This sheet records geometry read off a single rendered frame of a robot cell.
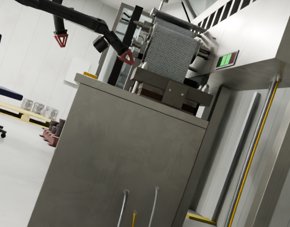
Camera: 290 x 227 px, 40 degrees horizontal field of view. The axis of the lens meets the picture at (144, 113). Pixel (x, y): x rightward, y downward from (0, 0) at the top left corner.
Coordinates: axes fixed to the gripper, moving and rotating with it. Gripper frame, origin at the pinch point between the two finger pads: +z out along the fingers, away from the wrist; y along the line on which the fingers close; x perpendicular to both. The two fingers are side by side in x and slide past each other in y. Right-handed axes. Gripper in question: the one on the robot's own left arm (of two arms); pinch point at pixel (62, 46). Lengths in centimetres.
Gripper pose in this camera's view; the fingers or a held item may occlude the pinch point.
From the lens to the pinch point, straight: 243.7
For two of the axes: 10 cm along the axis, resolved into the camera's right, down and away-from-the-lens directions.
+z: 1.3, 9.7, 1.9
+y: -3.9, -1.3, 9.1
